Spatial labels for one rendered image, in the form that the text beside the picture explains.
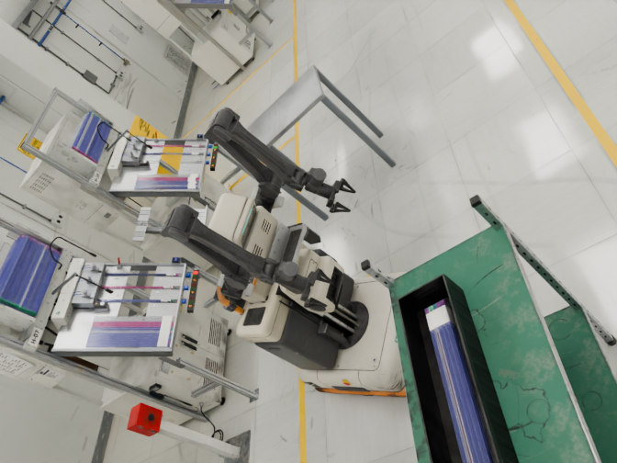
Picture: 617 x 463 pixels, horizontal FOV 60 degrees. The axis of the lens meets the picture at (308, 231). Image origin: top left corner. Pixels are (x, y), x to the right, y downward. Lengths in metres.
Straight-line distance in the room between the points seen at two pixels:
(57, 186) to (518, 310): 3.73
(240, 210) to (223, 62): 5.66
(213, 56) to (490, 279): 6.41
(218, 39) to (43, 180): 3.72
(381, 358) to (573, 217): 1.17
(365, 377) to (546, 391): 1.40
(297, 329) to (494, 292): 1.28
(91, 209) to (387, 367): 2.91
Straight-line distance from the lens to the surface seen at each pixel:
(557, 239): 2.86
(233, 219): 2.13
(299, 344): 2.69
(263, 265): 1.93
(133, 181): 4.54
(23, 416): 5.09
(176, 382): 3.77
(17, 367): 3.86
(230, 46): 7.58
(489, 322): 1.62
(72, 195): 4.62
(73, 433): 5.24
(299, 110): 3.57
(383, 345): 2.74
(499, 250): 1.72
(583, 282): 2.70
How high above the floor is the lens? 2.24
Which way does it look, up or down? 33 degrees down
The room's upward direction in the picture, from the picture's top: 54 degrees counter-clockwise
